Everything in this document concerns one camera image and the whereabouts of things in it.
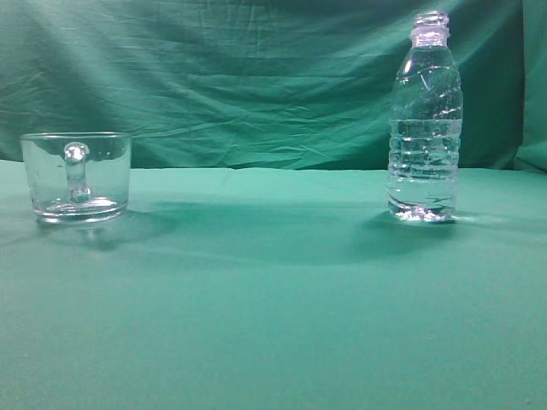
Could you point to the clear glass mug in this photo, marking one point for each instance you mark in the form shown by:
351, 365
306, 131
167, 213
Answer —
77, 177

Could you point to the clear plastic water bottle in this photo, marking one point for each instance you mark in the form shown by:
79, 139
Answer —
425, 125

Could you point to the green cloth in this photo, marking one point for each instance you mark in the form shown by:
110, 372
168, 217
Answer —
256, 265

